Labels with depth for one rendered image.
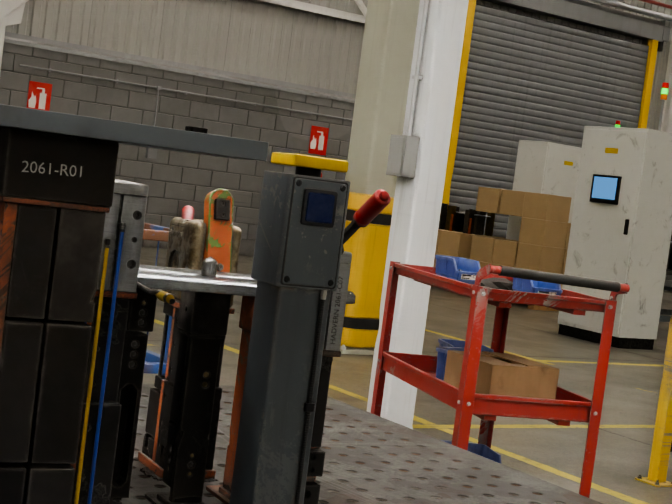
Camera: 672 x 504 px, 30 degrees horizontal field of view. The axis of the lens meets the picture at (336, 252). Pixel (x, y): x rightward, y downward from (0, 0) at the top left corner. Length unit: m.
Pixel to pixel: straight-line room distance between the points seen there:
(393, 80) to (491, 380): 5.26
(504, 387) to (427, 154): 2.00
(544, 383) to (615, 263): 7.95
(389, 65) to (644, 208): 3.73
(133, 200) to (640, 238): 10.45
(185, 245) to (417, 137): 3.79
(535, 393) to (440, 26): 2.23
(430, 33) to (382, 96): 3.16
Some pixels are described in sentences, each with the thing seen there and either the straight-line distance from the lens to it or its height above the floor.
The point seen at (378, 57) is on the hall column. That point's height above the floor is 2.05.
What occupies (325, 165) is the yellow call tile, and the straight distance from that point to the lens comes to 1.24.
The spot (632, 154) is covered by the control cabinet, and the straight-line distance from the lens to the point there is 11.69.
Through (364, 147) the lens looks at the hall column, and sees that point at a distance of 8.72.
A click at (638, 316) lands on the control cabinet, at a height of 0.30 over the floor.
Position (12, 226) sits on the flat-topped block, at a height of 1.06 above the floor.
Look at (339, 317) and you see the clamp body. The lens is 1.45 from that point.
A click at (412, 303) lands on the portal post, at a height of 0.66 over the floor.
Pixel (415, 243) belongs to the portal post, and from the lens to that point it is 5.50.
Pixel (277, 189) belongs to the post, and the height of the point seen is 1.12.
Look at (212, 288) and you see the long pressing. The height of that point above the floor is 0.99.
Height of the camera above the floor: 1.13
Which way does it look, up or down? 3 degrees down
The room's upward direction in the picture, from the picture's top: 7 degrees clockwise
